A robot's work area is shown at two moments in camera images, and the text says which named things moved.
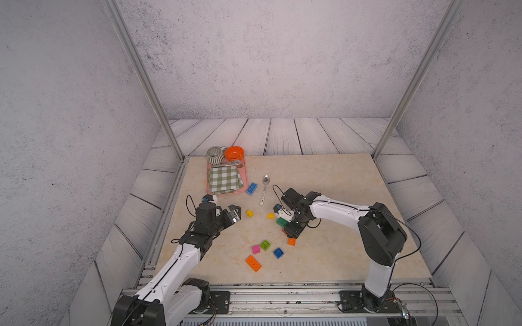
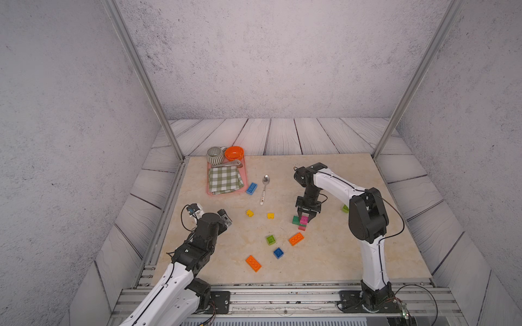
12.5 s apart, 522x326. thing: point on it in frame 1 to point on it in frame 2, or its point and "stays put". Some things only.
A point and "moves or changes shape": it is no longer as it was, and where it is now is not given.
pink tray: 242,172 stays put
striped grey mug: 215,155 stays put
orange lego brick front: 253,263 stays put
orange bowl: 234,153 stays put
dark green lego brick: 282,222 moves or changes shape
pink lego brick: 255,249 moves or changes shape
